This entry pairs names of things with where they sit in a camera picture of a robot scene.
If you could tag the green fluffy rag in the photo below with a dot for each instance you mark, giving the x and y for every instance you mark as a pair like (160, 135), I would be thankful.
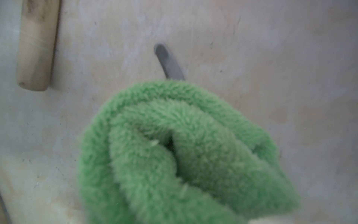
(170, 152)

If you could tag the sickle with wooden handle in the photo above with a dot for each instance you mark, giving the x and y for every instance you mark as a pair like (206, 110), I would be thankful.
(37, 41)

